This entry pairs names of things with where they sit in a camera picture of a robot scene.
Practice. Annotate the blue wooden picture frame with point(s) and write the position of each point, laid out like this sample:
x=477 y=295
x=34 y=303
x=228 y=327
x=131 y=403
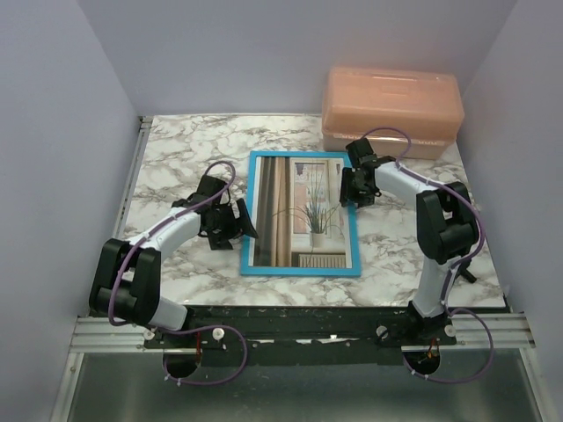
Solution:
x=250 y=211

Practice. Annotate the small black tool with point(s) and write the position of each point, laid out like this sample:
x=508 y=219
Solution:
x=468 y=272

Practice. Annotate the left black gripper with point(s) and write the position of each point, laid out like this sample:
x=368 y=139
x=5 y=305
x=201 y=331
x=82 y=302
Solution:
x=222 y=241

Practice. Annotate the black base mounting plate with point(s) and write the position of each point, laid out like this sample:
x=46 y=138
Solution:
x=244 y=336

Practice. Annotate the aluminium rail frame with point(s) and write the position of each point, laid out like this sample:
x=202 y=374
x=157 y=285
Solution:
x=468 y=384

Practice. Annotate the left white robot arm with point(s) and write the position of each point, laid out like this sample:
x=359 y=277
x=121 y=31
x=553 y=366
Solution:
x=127 y=283

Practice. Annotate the glossy plant photo board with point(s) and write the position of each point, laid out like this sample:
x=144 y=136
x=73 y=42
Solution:
x=299 y=211

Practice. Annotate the orange translucent plastic box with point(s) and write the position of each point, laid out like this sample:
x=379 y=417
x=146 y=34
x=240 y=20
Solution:
x=385 y=105

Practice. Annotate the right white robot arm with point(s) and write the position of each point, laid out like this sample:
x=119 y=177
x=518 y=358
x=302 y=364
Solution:
x=448 y=228

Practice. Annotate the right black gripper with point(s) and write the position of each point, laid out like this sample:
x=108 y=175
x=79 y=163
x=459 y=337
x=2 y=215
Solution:
x=345 y=188

